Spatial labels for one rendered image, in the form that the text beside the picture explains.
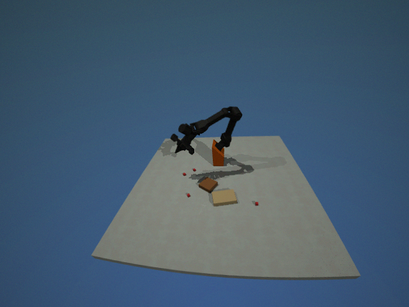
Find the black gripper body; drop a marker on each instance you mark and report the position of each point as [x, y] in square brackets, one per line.
[174, 137]

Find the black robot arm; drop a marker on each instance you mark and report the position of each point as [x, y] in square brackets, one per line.
[202, 125]

